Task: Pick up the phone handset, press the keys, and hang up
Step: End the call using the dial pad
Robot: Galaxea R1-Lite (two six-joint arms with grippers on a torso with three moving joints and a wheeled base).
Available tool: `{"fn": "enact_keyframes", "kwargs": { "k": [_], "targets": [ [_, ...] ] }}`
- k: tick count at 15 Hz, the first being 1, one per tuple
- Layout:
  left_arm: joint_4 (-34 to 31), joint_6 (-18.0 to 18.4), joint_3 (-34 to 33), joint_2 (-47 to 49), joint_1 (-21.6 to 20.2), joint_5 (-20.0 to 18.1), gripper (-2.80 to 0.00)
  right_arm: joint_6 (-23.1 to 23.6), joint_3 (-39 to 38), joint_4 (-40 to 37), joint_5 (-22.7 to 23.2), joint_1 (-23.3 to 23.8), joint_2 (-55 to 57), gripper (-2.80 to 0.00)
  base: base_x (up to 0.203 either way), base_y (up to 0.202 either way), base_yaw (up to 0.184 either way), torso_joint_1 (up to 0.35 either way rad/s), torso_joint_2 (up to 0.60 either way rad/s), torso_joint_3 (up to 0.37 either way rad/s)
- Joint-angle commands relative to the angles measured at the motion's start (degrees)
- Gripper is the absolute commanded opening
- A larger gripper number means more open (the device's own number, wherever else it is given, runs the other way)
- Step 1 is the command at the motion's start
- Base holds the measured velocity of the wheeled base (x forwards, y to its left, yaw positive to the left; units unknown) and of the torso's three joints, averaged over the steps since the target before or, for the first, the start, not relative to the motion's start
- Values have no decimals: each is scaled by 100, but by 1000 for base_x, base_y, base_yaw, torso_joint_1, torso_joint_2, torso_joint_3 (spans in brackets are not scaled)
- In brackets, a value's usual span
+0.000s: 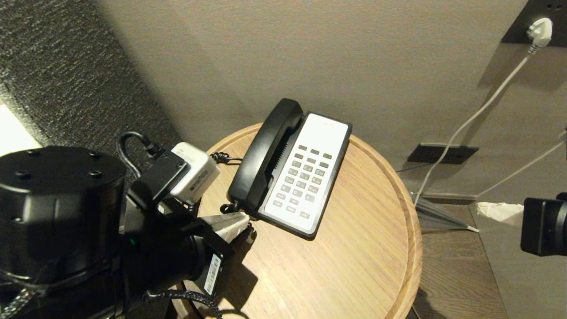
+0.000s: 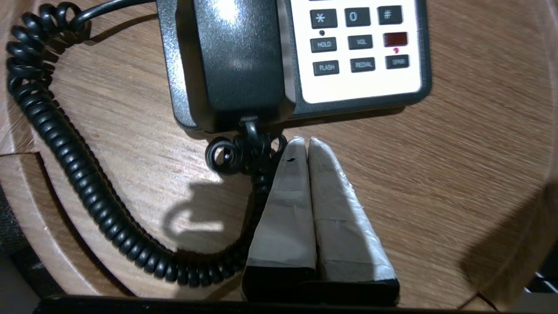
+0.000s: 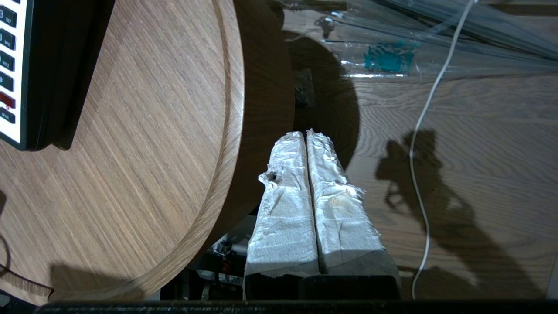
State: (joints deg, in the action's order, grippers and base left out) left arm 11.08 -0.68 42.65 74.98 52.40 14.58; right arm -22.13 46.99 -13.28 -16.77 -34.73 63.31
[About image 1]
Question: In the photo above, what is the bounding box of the grey bin with white liner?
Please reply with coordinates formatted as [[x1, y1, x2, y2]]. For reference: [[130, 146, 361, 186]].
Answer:
[[469, 201, 567, 319]]

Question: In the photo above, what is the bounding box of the black and white phone base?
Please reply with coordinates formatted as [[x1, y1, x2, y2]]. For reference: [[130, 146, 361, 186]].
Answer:
[[255, 113, 353, 241]]

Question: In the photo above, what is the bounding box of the grey fabric headboard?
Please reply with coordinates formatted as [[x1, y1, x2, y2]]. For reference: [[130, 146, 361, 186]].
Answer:
[[0, 0, 183, 153]]

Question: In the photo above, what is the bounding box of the white power cable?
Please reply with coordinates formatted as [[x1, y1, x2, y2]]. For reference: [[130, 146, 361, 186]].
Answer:
[[413, 49, 534, 207]]

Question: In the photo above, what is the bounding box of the black wall socket panel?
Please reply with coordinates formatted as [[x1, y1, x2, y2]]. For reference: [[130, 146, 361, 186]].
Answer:
[[407, 142, 480, 165], [501, 0, 567, 45]]

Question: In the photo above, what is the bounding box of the black phone handset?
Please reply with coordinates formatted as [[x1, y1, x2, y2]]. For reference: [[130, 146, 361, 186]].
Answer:
[[227, 98, 305, 214]]

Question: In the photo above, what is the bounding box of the white bed sheet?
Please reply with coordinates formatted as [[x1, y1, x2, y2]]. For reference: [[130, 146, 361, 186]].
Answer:
[[0, 104, 43, 156]]

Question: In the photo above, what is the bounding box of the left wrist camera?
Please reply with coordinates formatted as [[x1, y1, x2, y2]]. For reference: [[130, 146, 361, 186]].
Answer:
[[128, 142, 221, 212]]

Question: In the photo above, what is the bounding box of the round wooden side table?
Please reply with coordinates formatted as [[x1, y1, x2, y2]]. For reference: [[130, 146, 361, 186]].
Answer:
[[171, 123, 423, 319]]

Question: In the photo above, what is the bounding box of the thin white cable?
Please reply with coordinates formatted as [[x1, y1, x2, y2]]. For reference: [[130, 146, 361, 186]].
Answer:
[[475, 129, 567, 198]]

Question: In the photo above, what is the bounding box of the black coiled phone cord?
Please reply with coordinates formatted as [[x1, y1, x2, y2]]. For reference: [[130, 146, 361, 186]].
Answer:
[[210, 152, 243, 214]]

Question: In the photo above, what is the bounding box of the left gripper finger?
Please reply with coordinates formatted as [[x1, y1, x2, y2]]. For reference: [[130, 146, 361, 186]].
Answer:
[[200, 211, 251, 242]]

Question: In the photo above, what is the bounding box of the white power plug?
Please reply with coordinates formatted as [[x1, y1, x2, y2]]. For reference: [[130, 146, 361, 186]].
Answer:
[[526, 17, 554, 54]]

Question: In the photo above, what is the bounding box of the braided black cable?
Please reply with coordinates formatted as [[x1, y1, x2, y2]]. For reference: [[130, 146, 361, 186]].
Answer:
[[142, 289, 223, 319]]

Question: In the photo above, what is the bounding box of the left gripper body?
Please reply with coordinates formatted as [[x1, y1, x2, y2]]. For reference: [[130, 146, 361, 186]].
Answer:
[[125, 216, 236, 306]]

